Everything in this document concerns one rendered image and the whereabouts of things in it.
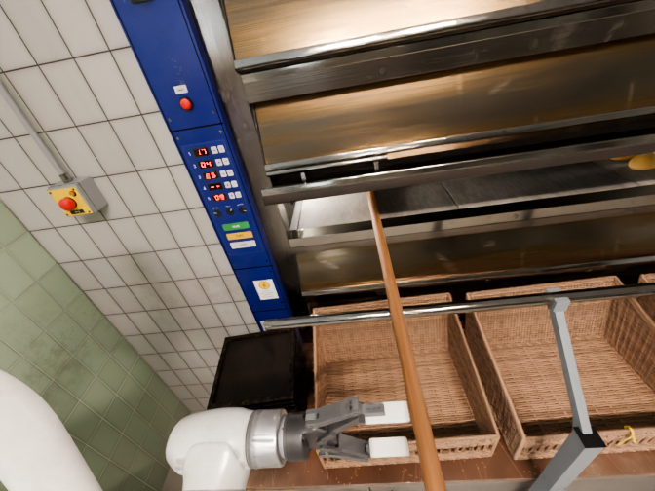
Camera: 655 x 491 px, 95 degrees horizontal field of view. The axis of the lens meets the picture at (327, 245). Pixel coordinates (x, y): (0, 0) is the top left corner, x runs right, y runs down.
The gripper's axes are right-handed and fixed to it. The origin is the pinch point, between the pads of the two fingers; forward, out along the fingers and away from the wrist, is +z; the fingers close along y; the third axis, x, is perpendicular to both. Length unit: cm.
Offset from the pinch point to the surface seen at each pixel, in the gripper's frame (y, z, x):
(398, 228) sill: 2, 10, -64
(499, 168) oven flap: -22, 33, -50
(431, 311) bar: 2.1, 12.0, -27.0
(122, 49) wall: -61, -55, -64
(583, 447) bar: 24.8, 39.7, -4.5
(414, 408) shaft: -1.3, 2.9, -2.8
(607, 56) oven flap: -40, 63, -67
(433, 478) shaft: -1.4, 3.4, 7.3
